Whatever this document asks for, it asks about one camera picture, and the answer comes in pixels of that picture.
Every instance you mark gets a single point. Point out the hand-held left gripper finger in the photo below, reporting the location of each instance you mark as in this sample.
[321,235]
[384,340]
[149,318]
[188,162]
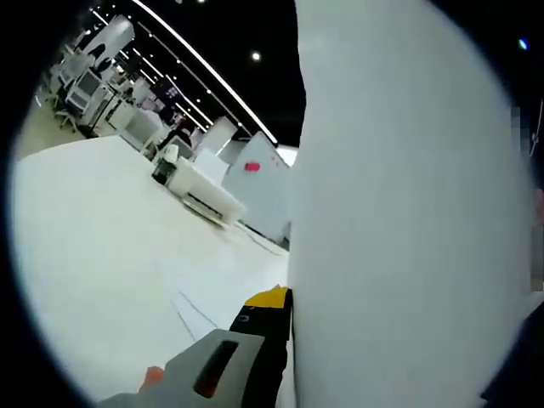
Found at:
[238,365]

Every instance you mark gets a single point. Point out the single white printing paper sheet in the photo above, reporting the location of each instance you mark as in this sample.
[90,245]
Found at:
[404,212]

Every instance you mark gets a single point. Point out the white rolling whiteboard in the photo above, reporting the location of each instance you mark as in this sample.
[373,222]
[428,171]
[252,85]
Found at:
[263,200]

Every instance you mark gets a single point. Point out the white desktop printer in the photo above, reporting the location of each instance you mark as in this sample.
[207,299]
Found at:
[204,191]

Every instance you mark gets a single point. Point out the red whiteboard eraser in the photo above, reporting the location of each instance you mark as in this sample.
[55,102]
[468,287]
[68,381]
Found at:
[252,166]

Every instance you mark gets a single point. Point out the white paper in printer tray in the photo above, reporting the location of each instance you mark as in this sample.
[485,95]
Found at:
[210,166]

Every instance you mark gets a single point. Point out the black cup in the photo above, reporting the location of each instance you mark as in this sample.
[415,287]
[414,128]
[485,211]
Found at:
[163,173]

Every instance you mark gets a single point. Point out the white paper roll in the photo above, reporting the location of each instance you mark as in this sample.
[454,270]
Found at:
[171,154]

